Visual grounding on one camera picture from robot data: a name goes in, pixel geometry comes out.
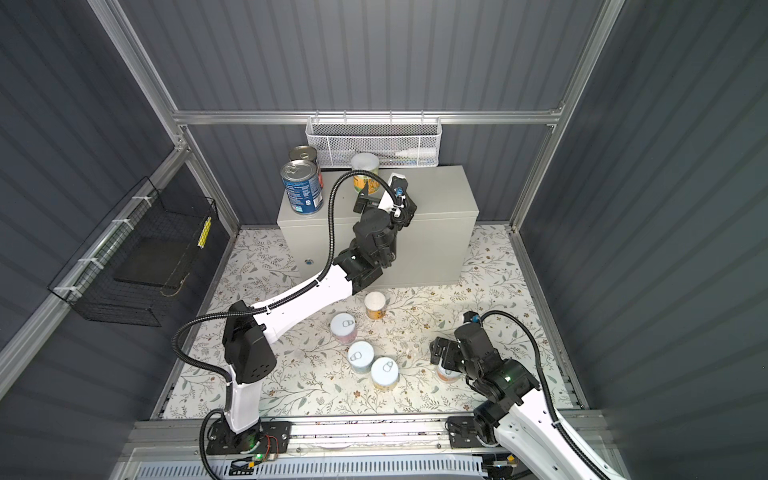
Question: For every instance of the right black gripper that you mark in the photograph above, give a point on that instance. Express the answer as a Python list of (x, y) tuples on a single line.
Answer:
[(450, 347)]

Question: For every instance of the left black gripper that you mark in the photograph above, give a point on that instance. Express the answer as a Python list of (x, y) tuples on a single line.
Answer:
[(360, 205)]

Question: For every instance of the orange label can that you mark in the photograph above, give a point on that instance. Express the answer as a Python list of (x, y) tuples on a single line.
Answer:
[(448, 376)]

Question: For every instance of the yellow green can plastic lid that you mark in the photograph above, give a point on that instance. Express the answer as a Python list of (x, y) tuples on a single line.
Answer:
[(367, 162)]

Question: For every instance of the blue label tin can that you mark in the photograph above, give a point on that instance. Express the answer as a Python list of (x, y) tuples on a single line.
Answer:
[(301, 181)]

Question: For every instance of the green label can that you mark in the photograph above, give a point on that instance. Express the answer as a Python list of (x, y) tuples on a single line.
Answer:
[(360, 356)]

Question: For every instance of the dark tomato tin can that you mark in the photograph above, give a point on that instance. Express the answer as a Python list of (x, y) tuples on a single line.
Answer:
[(303, 153)]

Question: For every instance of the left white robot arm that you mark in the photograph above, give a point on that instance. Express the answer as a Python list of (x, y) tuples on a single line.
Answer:
[(248, 337)]

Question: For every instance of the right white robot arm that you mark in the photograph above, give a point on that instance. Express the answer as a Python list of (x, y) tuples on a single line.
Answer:
[(517, 414)]

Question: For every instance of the white tube in basket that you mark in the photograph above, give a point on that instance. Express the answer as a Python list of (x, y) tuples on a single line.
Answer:
[(420, 155)]

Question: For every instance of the yellow label can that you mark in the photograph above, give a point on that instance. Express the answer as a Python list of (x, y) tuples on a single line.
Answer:
[(384, 373)]

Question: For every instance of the floral patterned mat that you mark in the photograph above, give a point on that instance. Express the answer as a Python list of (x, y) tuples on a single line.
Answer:
[(313, 376)]

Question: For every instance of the orange fruit can white lid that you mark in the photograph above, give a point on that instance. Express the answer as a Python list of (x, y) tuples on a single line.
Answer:
[(375, 303)]

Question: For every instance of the grey metal cabinet box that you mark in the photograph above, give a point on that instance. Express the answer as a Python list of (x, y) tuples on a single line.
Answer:
[(430, 251)]

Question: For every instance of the pink label can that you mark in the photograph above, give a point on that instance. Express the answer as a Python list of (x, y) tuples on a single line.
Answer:
[(343, 327)]

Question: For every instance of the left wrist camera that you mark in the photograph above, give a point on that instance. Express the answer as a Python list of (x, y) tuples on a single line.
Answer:
[(393, 201)]

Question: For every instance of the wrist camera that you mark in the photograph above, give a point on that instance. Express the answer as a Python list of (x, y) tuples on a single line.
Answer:
[(472, 317), (393, 201)]

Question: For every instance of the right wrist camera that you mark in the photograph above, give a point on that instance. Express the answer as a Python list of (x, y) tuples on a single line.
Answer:
[(472, 317)]

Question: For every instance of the white wire mesh basket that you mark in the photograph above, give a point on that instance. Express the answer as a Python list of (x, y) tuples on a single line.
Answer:
[(336, 143)]

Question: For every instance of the white perforated cable tray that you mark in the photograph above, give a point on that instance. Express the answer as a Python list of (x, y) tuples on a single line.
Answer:
[(366, 467)]

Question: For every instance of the black wire mesh basket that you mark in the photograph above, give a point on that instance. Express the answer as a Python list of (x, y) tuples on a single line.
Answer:
[(135, 269)]

